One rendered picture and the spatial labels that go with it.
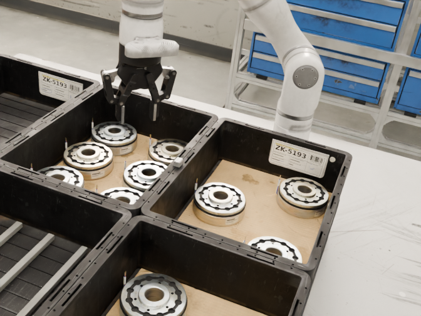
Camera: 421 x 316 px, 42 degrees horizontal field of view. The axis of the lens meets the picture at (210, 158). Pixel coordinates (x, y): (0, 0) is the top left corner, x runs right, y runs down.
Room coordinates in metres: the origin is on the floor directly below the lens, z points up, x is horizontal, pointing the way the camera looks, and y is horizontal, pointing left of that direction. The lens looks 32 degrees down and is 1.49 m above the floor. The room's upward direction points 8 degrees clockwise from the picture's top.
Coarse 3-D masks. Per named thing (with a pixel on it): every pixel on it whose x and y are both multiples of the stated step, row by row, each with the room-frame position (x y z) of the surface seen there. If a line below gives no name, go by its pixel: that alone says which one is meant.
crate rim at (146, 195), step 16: (144, 96) 1.14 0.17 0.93; (64, 112) 1.01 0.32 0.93; (192, 112) 1.10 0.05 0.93; (208, 112) 1.10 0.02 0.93; (208, 128) 1.02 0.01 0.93; (16, 144) 0.87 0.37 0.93; (192, 144) 0.95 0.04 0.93; (0, 160) 0.80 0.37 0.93; (48, 176) 0.77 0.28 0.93; (160, 176) 0.82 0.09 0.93; (80, 192) 0.74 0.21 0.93; (96, 192) 0.75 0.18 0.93; (144, 192) 0.77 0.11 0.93; (128, 208) 0.72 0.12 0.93
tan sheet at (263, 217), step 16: (224, 176) 1.00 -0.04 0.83; (240, 176) 1.01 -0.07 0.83; (256, 176) 1.02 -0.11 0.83; (272, 176) 1.03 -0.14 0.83; (256, 192) 0.95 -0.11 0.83; (272, 192) 0.96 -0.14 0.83; (256, 208) 0.90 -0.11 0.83; (272, 208) 0.91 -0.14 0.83; (192, 224) 0.82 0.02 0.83; (208, 224) 0.83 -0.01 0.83; (240, 224) 0.84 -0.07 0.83; (256, 224) 0.85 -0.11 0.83; (272, 224) 0.85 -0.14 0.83; (288, 224) 0.86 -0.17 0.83; (304, 224) 0.87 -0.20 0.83; (320, 224) 0.87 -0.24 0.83; (240, 240) 0.79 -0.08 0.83; (288, 240) 0.81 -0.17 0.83; (304, 240) 0.82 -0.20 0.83; (304, 256) 0.77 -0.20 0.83
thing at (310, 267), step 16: (256, 128) 1.05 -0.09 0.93; (304, 144) 1.02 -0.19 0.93; (320, 144) 1.02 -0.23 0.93; (192, 160) 0.90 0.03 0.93; (176, 176) 0.83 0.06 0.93; (160, 192) 0.79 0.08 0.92; (336, 192) 0.85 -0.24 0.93; (144, 208) 0.72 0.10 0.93; (176, 224) 0.69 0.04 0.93; (224, 240) 0.67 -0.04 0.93; (320, 240) 0.70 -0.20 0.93; (272, 256) 0.65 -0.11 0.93
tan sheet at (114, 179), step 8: (144, 136) 1.12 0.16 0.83; (144, 144) 1.09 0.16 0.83; (136, 152) 1.05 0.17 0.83; (144, 152) 1.05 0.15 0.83; (120, 160) 1.01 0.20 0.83; (128, 160) 1.01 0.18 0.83; (136, 160) 1.02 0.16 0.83; (144, 160) 1.02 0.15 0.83; (120, 168) 0.98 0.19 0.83; (112, 176) 0.94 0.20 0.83; (120, 176) 0.95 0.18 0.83; (88, 184) 0.90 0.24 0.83; (104, 184) 0.91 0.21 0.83; (112, 184) 0.91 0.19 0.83; (120, 184) 0.92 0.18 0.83
